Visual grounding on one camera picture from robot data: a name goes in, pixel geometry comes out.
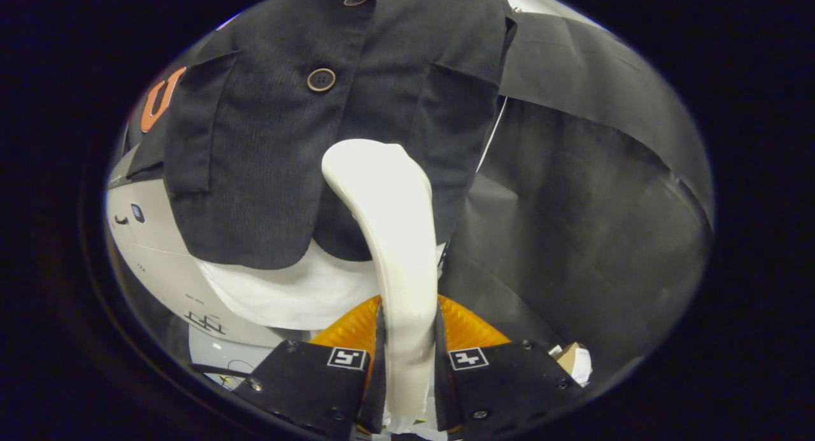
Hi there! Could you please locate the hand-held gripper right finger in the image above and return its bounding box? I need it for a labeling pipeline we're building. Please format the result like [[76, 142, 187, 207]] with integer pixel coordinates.
[[435, 295, 586, 437]]

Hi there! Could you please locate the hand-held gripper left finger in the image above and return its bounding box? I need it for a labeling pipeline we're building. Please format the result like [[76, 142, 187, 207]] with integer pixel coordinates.
[[232, 295, 387, 441]]

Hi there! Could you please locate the white garment steamer head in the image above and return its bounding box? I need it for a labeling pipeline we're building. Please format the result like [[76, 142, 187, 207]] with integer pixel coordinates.
[[322, 139, 440, 432]]

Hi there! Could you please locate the black button jacket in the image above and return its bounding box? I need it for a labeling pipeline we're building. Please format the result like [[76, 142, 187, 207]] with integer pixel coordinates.
[[126, 0, 518, 270]]

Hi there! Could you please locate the small cardboard box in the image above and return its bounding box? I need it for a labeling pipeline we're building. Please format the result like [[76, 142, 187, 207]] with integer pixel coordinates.
[[549, 342, 593, 388]]

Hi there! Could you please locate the white mannequin torso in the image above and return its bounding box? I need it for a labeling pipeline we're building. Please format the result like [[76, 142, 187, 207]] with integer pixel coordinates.
[[194, 241, 446, 331]]

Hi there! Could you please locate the grey cabinet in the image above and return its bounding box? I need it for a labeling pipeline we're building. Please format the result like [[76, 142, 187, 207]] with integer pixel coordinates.
[[105, 142, 284, 347]]

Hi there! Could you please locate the black backdrop cloth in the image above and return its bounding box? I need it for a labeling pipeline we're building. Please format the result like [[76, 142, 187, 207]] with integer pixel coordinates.
[[118, 8, 715, 394]]

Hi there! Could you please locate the thin white cable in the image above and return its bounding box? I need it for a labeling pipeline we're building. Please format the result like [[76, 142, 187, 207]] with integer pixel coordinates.
[[476, 96, 508, 173]]

